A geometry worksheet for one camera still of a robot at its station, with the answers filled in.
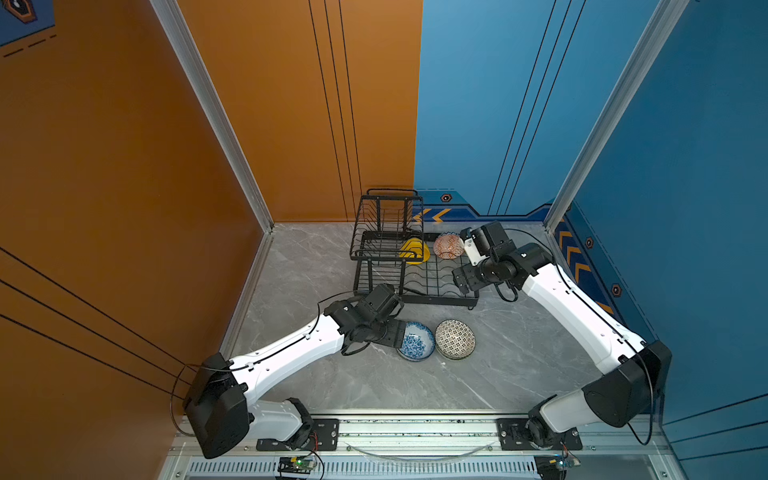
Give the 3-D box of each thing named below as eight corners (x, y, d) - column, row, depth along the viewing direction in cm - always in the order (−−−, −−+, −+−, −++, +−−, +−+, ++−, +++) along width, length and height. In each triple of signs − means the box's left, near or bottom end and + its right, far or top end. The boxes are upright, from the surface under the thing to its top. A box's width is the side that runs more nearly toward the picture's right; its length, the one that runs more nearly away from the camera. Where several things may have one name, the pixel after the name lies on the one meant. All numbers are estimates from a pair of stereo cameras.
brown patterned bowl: (435, 364, 86) (437, 356, 82) (432, 328, 93) (434, 319, 89) (474, 364, 86) (478, 356, 82) (468, 327, 93) (472, 319, 89)
